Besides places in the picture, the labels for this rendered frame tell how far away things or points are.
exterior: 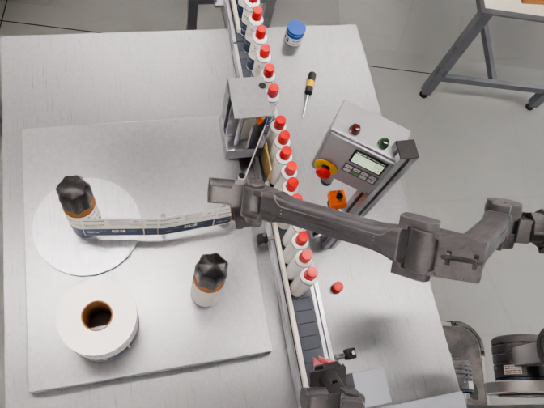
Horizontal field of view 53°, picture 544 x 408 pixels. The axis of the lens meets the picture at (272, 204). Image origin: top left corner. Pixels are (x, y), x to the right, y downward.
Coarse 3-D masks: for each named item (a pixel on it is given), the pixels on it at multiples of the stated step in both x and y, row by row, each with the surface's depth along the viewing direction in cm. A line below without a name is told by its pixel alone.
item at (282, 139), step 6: (282, 132) 164; (288, 132) 164; (276, 138) 167; (282, 138) 164; (288, 138) 164; (276, 144) 167; (282, 144) 167; (288, 144) 168; (270, 150) 173; (276, 150) 169; (270, 156) 175; (270, 162) 177
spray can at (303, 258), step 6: (300, 252) 155; (306, 252) 151; (294, 258) 156; (300, 258) 152; (306, 258) 150; (288, 264) 164; (294, 264) 156; (300, 264) 154; (306, 264) 154; (288, 270) 163; (294, 270) 159; (300, 270) 157; (288, 276) 166; (294, 276) 164
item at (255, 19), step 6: (258, 6) 180; (258, 12) 179; (252, 18) 182; (258, 18) 181; (252, 24) 183; (258, 24) 183; (246, 30) 188; (252, 30) 185; (246, 36) 190; (246, 42) 192; (246, 48) 195
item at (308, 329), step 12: (240, 48) 198; (240, 60) 196; (264, 132) 187; (264, 180) 180; (300, 300) 167; (312, 300) 167; (288, 312) 165; (300, 312) 165; (312, 312) 166; (300, 324) 165; (312, 324) 165; (300, 336) 163; (312, 336) 163; (312, 348) 162
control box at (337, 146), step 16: (352, 112) 124; (368, 112) 125; (336, 128) 122; (368, 128) 123; (384, 128) 124; (400, 128) 124; (336, 144) 124; (352, 144) 122; (368, 144) 121; (320, 160) 133; (336, 160) 130; (384, 160) 122; (336, 176) 136; (352, 176) 133; (368, 192) 136
